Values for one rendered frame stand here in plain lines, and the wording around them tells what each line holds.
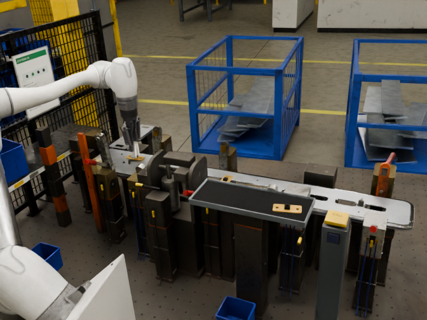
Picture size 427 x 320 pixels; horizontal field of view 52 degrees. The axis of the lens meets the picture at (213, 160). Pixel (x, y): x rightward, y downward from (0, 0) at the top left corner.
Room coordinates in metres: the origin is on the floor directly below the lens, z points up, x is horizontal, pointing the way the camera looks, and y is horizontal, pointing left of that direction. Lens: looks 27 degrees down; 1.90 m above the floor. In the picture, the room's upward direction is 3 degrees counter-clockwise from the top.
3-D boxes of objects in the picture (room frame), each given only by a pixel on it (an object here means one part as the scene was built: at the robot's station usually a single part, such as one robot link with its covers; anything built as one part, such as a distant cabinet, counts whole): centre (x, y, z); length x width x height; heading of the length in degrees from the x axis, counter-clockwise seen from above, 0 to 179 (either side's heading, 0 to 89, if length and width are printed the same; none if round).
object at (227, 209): (1.14, -0.11, 1.16); 0.37 x 0.14 x 0.02; 65
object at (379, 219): (1.12, -0.50, 0.88); 0.12 x 0.07 x 0.36; 155
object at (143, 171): (1.44, 0.25, 0.91); 0.07 x 0.05 x 0.42; 155
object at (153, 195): (1.31, 0.21, 0.89); 0.09 x 0.08 x 0.38; 155
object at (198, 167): (1.39, 0.13, 0.94); 0.18 x 0.13 x 0.49; 65
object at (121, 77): (1.79, 0.36, 1.38); 0.13 x 0.11 x 0.16; 39
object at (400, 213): (1.54, -0.07, 1.00); 1.38 x 0.22 x 0.02; 65
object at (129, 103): (1.78, 0.36, 1.28); 0.09 x 0.09 x 0.06
